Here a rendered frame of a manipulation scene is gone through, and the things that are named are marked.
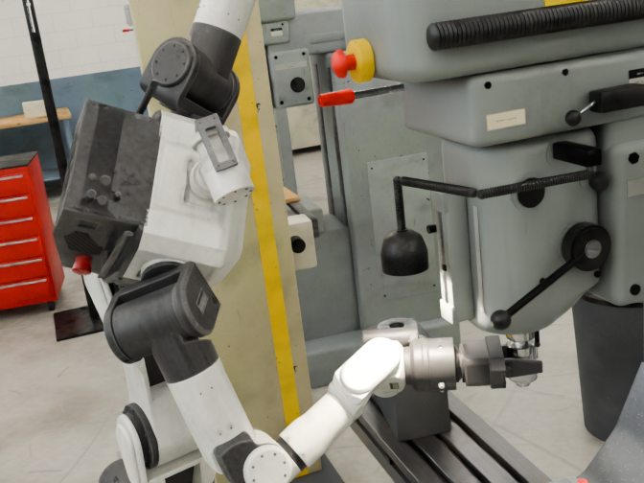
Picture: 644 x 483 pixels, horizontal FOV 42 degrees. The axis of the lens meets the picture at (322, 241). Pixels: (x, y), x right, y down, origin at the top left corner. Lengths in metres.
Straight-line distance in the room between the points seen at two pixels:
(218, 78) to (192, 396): 0.55
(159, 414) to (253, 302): 1.38
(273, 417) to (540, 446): 1.09
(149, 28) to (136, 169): 1.54
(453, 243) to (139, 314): 0.49
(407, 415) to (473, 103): 0.87
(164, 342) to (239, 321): 1.82
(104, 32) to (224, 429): 8.99
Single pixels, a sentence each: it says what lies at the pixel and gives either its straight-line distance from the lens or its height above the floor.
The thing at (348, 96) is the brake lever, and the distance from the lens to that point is 1.30.
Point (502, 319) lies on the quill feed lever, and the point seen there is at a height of 1.39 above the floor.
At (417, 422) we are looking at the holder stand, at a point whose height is 0.95.
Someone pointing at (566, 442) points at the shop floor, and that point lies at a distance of 3.62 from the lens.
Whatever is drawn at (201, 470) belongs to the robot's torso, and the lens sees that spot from 1.90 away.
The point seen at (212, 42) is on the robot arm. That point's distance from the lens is 1.49.
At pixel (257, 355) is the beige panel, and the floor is 0.58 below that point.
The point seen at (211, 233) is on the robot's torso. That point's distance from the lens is 1.35.
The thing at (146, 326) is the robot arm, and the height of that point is 1.41.
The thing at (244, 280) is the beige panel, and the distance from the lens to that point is 3.06.
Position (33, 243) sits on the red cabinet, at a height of 0.49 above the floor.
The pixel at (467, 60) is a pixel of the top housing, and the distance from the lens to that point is 1.13.
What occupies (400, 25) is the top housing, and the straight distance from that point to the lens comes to 1.12.
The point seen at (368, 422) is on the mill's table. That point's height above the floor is 0.91.
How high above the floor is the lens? 1.87
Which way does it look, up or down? 17 degrees down
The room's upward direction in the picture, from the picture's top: 7 degrees counter-clockwise
